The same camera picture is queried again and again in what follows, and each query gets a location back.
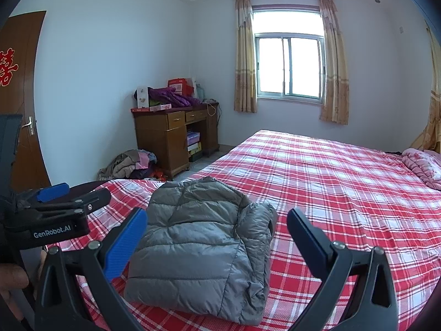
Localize purple puffer jacket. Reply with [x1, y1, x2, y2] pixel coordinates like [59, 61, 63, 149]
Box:
[148, 86, 201, 108]

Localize window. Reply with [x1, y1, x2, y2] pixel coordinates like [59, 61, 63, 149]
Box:
[253, 5, 326, 99]

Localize grey puffer jacket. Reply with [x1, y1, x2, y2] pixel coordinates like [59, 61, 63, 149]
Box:
[123, 176, 279, 326]

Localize wooden desk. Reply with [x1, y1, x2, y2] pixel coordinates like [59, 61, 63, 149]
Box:
[131, 102, 220, 180]

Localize white cable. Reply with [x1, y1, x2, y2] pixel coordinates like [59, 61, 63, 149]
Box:
[206, 100, 223, 118]

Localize pile of clothes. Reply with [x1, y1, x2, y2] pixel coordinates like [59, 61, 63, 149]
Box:
[97, 149, 166, 181]

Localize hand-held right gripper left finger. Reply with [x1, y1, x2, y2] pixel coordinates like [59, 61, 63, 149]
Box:
[34, 207, 149, 331]

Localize red door decoration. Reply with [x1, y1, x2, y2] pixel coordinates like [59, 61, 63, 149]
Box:
[0, 49, 18, 87]

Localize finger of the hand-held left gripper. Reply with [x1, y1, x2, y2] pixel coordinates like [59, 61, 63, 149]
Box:
[36, 182, 70, 203]
[14, 189, 112, 221]

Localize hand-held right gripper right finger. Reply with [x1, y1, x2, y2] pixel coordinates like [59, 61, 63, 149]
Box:
[287, 208, 400, 331]

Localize person's left hand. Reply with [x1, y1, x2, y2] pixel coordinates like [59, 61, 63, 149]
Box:
[0, 263, 31, 318]

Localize pink quilt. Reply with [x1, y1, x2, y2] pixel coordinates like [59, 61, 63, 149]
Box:
[401, 148, 441, 191]

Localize beige patterned curtain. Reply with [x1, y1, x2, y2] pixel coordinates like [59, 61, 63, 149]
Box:
[410, 21, 441, 154]
[318, 0, 349, 125]
[234, 0, 258, 114]

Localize metal door handle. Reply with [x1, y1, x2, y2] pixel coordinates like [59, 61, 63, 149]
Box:
[21, 116, 36, 136]

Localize bed with red plaid sheet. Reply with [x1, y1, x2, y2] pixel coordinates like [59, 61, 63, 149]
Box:
[46, 129, 441, 331]

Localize white printed box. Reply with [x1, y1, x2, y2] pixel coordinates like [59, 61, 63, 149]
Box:
[134, 86, 150, 109]

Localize flat red box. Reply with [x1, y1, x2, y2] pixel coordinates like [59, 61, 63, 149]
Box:
[131, 103, 173, 113]

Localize red gift box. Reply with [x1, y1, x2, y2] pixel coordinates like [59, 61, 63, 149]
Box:
[168, 78, 195, 97]

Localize brown wooden door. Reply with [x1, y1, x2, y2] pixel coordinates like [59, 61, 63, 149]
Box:
[0, 10, 52, 194]

